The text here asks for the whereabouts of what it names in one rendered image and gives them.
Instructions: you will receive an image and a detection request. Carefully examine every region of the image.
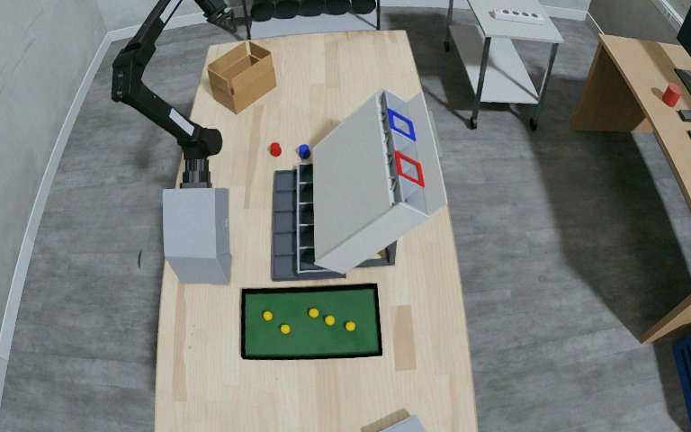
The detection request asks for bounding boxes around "blue square band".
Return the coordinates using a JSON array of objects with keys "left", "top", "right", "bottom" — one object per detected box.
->
[{"left": 388, "top": 108, "right": 416, "bottom": 141}]

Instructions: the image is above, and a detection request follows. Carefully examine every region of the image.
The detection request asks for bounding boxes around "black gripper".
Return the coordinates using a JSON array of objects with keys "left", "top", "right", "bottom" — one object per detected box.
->
[{"left": 197, "top": 0, "right": 238, "bottom": 33}]

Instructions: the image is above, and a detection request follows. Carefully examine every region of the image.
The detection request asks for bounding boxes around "red square frame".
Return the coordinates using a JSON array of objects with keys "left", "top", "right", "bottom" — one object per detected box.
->
[{"left": 394, "top": 150, "right": 425, "bottom": 187}]

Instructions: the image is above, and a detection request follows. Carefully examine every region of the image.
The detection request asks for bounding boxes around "brown cardboard box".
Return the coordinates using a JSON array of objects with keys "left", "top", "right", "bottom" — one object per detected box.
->
[{"left": 207, "top": 40, "right": 277, "bottom": 115}]

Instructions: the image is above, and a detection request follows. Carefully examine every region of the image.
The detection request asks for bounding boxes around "blue plug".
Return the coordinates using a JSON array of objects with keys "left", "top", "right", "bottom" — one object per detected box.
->
[{"left": 299, "top": 144, "right": 310, "bottom": 159}]

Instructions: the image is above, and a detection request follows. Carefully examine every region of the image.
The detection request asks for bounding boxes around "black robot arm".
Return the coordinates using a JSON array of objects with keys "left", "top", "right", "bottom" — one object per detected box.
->
[{"left": 111, "top": 0, "right": 223, "bottom": 189}]

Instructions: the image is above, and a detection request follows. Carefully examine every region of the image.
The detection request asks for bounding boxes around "red plug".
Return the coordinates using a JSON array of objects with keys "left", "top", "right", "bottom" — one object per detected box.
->
[{"left": 270, "top": 142, "right": 282, "bottom": 157}]

